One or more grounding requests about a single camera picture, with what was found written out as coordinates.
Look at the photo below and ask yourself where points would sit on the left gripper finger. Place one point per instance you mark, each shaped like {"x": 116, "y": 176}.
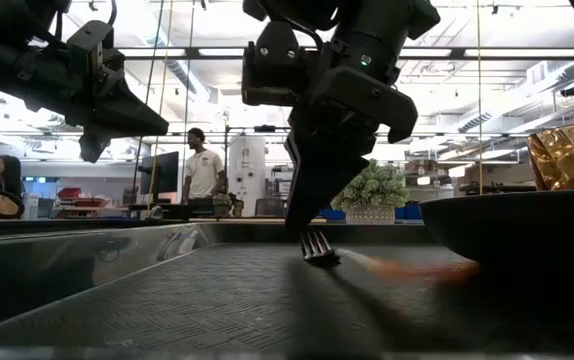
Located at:
{"x": 93, "y": 145}
{"x": 134, "y": 120}

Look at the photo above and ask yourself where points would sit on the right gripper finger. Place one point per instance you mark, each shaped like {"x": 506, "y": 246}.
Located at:
{"x": 339, "y": 170}
{"x": 304, "y": 165}

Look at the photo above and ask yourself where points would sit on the black round plate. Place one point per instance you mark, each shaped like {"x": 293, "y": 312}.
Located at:
{"x": 517, "y": 225}

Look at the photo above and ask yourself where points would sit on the amber glass cup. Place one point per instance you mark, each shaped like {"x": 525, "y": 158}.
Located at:
{"x": 567, "y": 155}

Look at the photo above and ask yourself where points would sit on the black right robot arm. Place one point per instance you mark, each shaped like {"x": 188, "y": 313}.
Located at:
{"x": 382, "y": 20}

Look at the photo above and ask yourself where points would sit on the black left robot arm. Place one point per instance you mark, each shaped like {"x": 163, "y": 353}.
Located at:
{"x": 7, "y": 65}

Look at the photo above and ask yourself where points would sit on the black rectangular tray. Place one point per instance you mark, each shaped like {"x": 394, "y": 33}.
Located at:
{"x": 192, "y": 300}

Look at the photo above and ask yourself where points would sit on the green artificial potted plant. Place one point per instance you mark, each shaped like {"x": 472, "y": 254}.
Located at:
{"x": 372, "y": 190}

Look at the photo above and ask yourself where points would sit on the blue storage bin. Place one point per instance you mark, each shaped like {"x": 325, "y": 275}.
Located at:
{"x": 332, "y": 215}
{"x": 407, "y": 211}

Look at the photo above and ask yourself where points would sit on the red storage bins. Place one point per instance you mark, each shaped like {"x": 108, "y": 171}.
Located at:
{"x": 82, "y": 198}

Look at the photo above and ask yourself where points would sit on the white cylindrical tank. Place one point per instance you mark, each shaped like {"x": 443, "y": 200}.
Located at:
{"x": 247, "y": 170}

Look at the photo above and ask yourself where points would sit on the black computer monitor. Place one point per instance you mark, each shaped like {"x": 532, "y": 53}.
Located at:
{"x": 162, "y": 172}

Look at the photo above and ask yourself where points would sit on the standing person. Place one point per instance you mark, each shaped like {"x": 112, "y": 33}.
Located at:
{"x": 203, "y": 172}

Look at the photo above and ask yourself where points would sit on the small potted plant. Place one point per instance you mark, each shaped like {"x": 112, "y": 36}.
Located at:
{"x": 221, "y": 202}

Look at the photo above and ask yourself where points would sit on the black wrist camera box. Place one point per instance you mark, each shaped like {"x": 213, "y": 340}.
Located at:
{"x": 277, "y": 65}

